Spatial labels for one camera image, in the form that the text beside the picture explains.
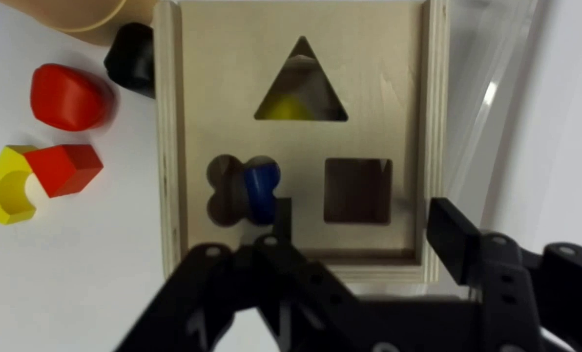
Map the clear plastic container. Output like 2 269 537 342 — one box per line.
446 0 567 216

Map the black round knob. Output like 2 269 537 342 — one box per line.
102 21 158 99

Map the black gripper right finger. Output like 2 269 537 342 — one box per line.
428 195 582 352

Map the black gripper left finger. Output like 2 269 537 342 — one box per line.
114 195 371 352

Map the dark blue wooden block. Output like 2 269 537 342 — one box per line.
240 154 283 226

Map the red rounded block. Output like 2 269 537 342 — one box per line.
30 62 117 132

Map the wooden shape sorter box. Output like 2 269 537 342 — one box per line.
153 0 453 285

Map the light wooden bottle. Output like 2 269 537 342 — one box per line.
0 0 160 46

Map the red cube block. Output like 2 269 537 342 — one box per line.
24 142 106 199

